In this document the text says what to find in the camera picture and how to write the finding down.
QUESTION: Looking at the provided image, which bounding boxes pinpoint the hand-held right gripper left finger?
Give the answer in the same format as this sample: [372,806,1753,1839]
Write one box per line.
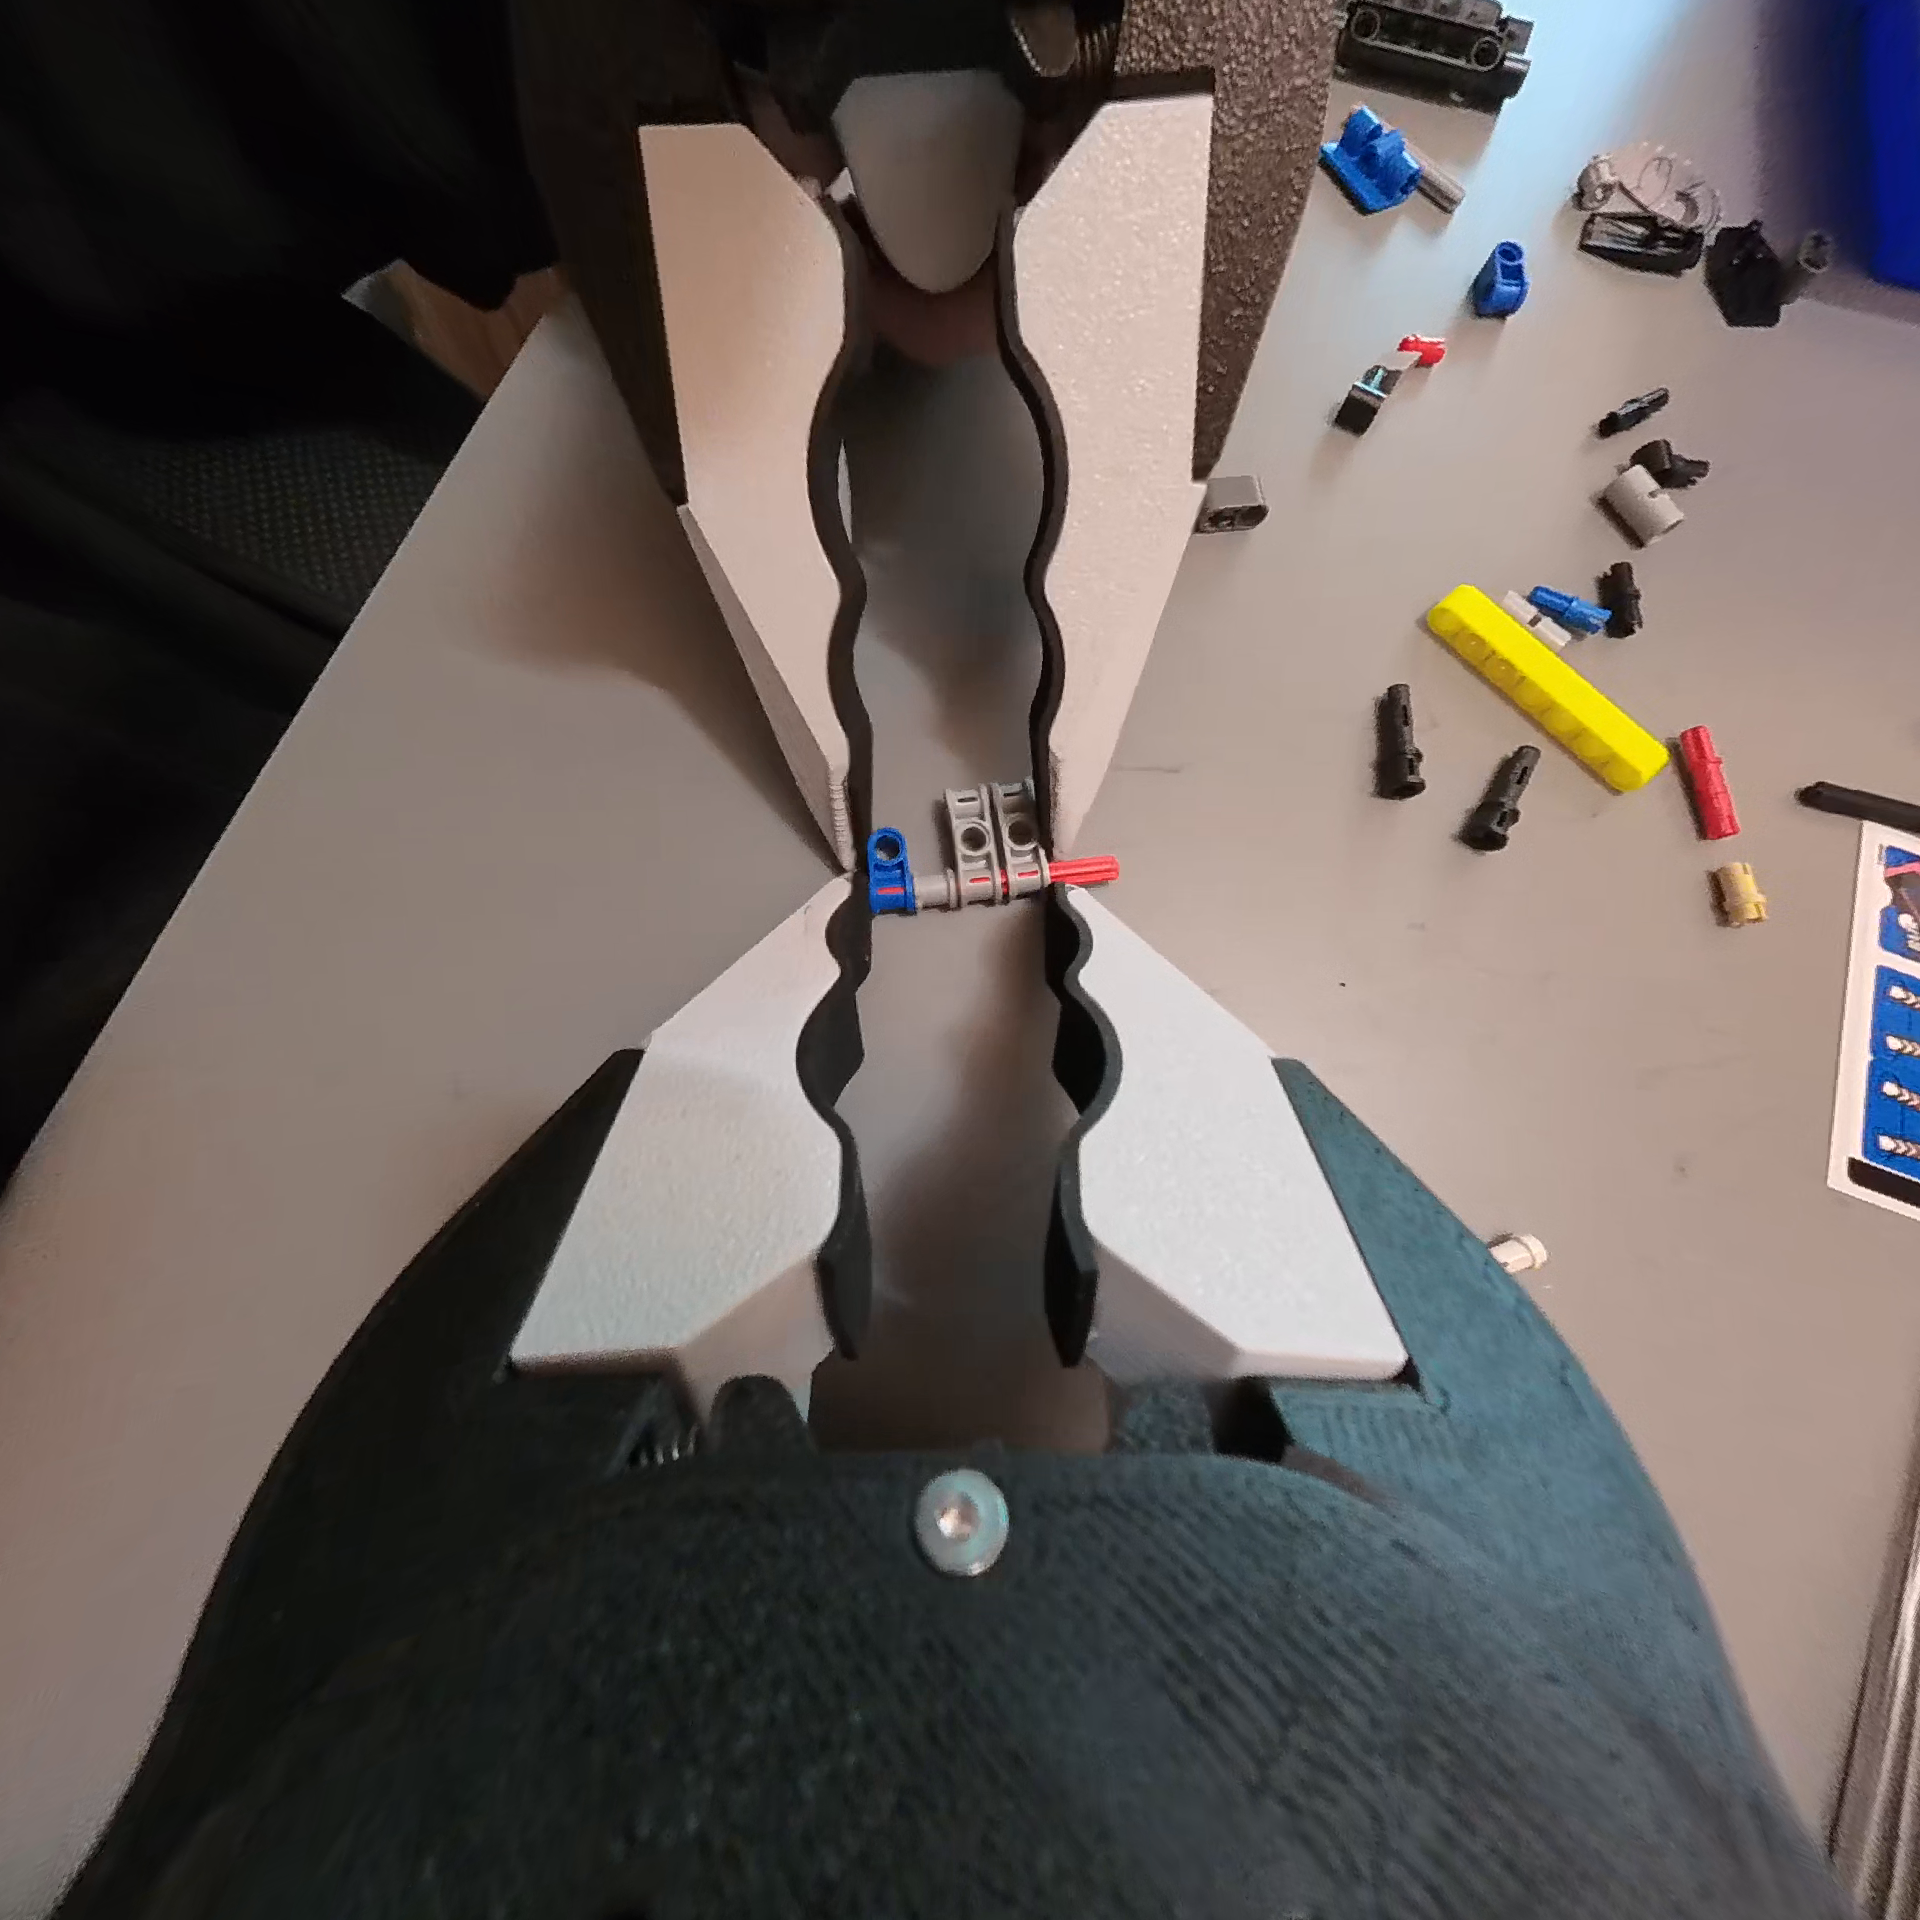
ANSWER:
[505,868,877,1388]

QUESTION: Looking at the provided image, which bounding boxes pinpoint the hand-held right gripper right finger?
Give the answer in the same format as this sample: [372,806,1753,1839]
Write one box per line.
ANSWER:
[1042,882,1413,1388]

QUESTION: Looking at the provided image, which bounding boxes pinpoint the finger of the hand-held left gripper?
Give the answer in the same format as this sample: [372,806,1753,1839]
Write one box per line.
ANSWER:
[991,92,1220,845]
[636,123,875,877]

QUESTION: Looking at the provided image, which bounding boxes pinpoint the grey blue lego axle assembly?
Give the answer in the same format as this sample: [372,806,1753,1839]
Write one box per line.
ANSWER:
[866,776,1122,920]

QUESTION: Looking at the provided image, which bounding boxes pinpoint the blue lego block grey pin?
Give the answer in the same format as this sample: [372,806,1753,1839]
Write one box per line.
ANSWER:
[1315,105,1467,215]

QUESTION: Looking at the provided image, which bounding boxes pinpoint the black lego connector red axle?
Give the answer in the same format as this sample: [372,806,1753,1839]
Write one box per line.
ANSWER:
[1331,330,1454,441]

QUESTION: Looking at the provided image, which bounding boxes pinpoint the grey lego gear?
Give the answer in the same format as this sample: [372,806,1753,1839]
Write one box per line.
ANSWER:
[1569,140,1721,230]

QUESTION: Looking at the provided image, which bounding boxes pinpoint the flat black lego piece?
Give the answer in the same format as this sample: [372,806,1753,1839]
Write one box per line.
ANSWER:
[1572,211,1706,274]

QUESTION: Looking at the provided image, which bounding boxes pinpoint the grey lego connector black pin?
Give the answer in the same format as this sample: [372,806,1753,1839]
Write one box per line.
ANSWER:
[1598,439,1712,549]

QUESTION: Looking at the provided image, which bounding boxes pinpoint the yellow lego beam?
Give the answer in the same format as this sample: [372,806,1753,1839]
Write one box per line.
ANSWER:
[1419,582,1672,794]

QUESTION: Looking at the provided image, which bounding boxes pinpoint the lego sticker sheet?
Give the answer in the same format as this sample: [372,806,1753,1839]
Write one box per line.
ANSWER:
[1826,820,1920,1204]

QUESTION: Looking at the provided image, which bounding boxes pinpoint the person's black clothed torso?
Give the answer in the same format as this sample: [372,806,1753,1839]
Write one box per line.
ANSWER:
[0,0,558,1188]

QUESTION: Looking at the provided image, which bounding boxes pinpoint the blue plastic bin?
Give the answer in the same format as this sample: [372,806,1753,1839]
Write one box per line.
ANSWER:
[1859,0,1920,281]

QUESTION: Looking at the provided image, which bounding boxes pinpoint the black lego frame piece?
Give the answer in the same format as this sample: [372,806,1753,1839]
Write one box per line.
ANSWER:
[1331,0,1534,112]

